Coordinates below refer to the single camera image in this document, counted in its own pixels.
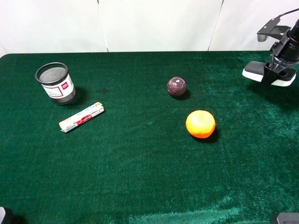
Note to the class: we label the white red candy roll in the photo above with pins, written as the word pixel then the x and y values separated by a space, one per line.
pixel 81 117

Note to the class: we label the green velvet table cloth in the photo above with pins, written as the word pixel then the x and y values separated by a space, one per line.
pixel 136 163

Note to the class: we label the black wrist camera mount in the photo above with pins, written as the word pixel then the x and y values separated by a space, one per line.
pixel 272 29

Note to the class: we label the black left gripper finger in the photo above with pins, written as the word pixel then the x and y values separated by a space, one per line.
pixel 272 72

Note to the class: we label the black white board eraser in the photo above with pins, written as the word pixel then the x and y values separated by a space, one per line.
pixel 254 70

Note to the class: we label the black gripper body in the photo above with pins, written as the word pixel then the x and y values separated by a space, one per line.
pixel 287 49

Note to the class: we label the dark red marbled ball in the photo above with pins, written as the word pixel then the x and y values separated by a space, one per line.
pixel 176 86

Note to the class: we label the orange fruit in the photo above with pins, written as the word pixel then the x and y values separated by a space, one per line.
pixel 200 124

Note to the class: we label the black mesh pen cup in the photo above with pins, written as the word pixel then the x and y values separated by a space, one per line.
pixel 57 83

